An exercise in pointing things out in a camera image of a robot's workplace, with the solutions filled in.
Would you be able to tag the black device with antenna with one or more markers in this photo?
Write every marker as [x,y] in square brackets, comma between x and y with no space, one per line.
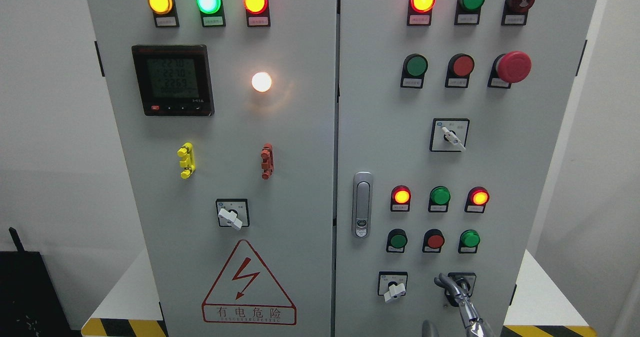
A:
[29,304]

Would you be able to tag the yellow indicator lamp top left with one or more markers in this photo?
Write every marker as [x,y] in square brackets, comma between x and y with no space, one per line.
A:
[165,14]

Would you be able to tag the white lit indicator lamp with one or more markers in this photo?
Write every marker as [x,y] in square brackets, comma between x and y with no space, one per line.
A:
[261,82]

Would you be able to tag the green push button lower left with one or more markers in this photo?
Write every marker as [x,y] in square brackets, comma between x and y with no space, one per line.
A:
[397,241]

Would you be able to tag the green push button lower right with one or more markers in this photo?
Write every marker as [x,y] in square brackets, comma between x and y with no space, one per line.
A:
[469,242]

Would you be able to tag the red-ringed indicator lamp door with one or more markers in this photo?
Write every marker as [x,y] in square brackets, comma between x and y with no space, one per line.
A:
[257,13]
[419,12]

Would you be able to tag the green indicator lamp top right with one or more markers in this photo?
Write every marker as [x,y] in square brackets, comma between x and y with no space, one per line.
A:
[468,12]

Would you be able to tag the red push button upper row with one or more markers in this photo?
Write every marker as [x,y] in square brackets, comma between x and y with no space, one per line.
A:
[458,71]

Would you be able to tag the red-ringed indicator lamp right door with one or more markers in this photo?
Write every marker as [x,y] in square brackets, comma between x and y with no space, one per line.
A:
[419,12]

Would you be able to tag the left door rotary selector switch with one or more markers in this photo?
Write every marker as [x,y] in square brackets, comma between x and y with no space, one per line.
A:
[233,213]

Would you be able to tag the grey electrical control cabinet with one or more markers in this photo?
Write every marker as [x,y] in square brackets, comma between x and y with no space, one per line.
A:
[336,108]

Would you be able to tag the dark red buzzer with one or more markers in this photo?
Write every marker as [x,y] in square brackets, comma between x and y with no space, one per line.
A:
[515,12]

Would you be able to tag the upper right rotary selector switch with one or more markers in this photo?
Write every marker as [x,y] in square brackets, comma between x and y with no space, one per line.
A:
[449,134]

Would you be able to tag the red lit indicator lamp middle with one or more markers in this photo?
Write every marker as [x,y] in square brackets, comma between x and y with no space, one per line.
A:
[477,199]

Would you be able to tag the red electrical hazard warning sticker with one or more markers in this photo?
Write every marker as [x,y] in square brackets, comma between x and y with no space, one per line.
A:
[247,292]

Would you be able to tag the white platform with hazard stripes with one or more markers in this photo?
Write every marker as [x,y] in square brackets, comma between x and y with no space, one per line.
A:
[538,309]

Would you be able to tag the black knob selector switch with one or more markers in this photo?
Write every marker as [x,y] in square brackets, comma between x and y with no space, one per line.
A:
[469,280]

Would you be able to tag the red push button lower middle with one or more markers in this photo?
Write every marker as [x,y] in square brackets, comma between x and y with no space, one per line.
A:
[433,241]

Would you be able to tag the silver door lock handle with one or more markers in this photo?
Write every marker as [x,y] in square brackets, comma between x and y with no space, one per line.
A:
[361,203]

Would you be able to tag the red-ringed indicator lamp left door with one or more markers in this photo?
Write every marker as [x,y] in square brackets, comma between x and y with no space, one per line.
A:
[257,13]

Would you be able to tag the green push button upper row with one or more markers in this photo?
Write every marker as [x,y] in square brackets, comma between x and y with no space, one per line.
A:
[413,71]

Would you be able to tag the red emergency stop mushroom button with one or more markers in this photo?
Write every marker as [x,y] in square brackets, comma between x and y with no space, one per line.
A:
[509,68]

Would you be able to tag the black digital power meter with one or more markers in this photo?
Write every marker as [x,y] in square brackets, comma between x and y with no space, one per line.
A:
[174,80]

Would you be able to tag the lower white rotary selector switch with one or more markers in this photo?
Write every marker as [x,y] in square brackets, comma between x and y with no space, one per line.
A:
[392,285]

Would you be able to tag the green lit indicator lamp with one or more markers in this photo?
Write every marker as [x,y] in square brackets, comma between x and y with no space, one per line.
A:
[211,13]

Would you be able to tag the red indicator lamp middle left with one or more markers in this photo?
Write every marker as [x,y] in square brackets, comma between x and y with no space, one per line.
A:
[400,199]

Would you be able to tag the green indicator lamp middle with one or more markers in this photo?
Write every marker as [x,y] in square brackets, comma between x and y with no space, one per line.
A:
[439,199]

